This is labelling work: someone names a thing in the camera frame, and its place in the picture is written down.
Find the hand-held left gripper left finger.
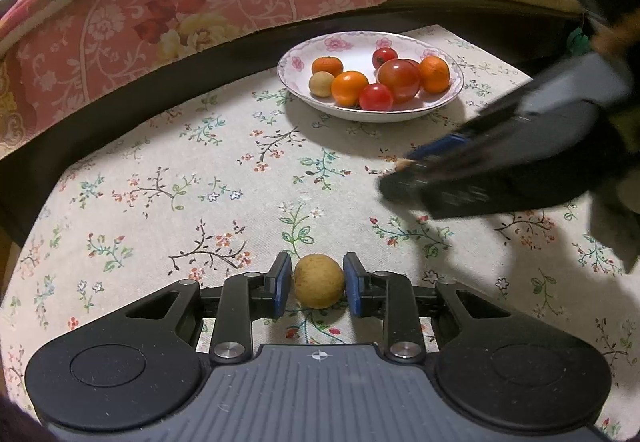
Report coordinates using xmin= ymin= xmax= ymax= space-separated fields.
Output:
xmin=122 ymin=252 xmax=293 ymax=365

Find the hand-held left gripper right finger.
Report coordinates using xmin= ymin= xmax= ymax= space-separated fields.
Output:
xmin=342 ymin=252 xmax=513 ymax=365

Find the large orange mandarin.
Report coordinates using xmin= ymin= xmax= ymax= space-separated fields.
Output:
xmin=417 ymin=56 xmax=451 ymax=94

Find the white floral plate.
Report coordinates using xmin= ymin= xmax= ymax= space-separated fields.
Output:
xmin=277 ymin=31 xmax=465 ymax=123

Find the large red tomato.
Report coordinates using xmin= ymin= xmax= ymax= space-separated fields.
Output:
xmin=377 ymin=59 xmax=421 ymax=104

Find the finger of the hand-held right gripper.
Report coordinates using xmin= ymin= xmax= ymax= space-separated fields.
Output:
xmin=406 ymin=91 xmax=527 ymax=162
xmin=378 ymin=156 xmax=502 ymax=220

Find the small orange mandarin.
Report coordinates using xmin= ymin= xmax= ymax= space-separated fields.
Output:
xmin=312 ymin=56 xmax=344 ymax=77

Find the floral tablecloth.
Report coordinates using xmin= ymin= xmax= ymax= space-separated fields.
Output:
xmin=0 ymin=24 xmax=640 ymax=442

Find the small tan longan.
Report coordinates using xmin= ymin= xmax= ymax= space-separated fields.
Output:
xmin=308 ymin=72 xmax=335 ymax=98

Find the small red tomato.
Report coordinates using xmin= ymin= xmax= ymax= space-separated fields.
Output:
xmin=372 ymin=47 xmax=399 ymax=70

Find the dark bed frame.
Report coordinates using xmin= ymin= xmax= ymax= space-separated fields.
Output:
xmin=0 ymin=0 xmax=593 ymax=248

